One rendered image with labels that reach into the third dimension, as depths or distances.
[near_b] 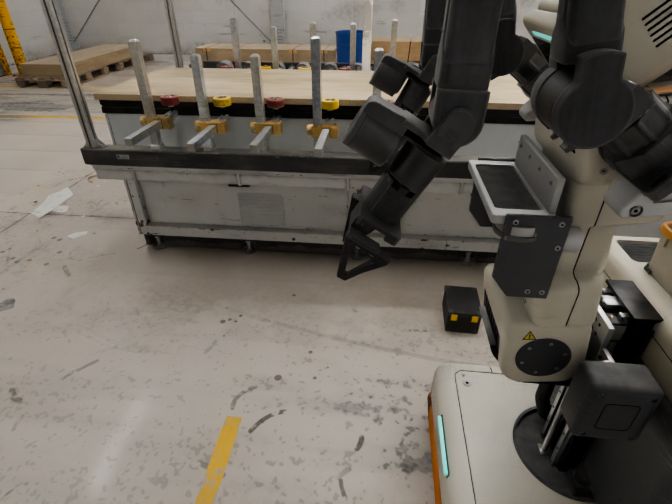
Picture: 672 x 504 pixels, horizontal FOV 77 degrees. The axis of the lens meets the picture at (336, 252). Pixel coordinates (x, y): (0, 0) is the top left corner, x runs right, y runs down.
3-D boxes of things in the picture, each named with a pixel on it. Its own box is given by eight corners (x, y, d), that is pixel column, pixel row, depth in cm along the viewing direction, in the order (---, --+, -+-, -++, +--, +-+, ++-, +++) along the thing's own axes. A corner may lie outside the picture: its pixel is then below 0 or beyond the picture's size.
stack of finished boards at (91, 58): (143, 53, 843) (141, 44, 834) (71, 76, 640) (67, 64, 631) (106, 53, 847) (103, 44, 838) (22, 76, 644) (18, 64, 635)
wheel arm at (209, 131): (195, 153, 166) (193, 142, 163) (187, 153, 166) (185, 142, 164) (230, 122, 202) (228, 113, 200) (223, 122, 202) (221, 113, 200)
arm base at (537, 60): (580, 71, 80) (559, 61, 90) (551, 42, 78) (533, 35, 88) (541, 109, 84) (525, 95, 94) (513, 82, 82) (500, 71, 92)
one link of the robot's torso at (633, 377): (575, 354, 107) (609, 275, 94) (627, 460, 84) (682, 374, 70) (467, 346, 110) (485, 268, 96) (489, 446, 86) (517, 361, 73)
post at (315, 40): (321, 156, 189) (319, 36, 163) (313, 155, 189) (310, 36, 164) (322, 153, 192) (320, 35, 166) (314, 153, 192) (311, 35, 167)
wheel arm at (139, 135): (134, 148, 167) (131, 137, 165) (125, 148, 167) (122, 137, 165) (179, 118, 203) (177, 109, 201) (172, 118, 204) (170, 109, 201)
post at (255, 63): (268, 168, 195) (257, 54, 169) (260, 168, 195) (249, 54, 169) (269, 165, 198) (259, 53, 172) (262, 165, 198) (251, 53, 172)
